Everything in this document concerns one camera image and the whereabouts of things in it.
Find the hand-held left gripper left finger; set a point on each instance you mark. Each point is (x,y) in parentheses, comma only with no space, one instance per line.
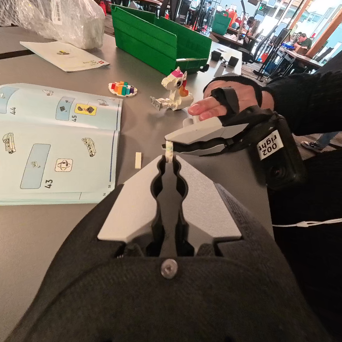
(128,208)

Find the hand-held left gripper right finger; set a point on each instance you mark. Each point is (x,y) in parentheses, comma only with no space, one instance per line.
(208,211)

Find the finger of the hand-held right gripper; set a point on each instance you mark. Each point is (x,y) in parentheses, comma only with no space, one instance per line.
(205,150)
(197,132)

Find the printed white lego plate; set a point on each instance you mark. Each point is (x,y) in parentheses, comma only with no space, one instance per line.
(169,151)

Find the white lego brick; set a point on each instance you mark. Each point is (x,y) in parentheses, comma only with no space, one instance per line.
(138,160)

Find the person's right forearm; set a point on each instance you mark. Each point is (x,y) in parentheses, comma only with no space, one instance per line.
(307,101)

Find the white lego unicorn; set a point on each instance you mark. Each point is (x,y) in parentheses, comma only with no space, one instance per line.
(176,90)

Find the rainbow lego plate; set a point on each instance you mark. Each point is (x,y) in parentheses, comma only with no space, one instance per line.
(123,89)

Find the person's right hand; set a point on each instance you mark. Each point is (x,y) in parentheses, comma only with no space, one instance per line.
(248,93)

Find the black white sneaker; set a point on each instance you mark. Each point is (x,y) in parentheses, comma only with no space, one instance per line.
(311,146)

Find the small black block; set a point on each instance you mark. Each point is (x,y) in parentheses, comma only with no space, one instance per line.
(233,60)
(216,55)

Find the black office chair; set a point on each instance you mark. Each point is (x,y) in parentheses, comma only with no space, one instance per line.
(247,48)

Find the open light blue instruction booklet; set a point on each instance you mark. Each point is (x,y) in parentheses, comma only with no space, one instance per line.
(53,139)

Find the green plastic bin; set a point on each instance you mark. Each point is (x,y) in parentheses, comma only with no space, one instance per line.
(149,40)

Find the person's black clothed torso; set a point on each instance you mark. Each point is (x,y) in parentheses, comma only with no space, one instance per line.
(315,267)

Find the wooden pillar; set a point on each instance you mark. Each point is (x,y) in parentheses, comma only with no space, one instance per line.
(326,29)

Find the white folded leaflet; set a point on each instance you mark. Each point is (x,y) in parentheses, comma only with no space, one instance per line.
(66,57)

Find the clear plastic bag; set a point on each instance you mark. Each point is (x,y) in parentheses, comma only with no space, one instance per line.
(53,18)

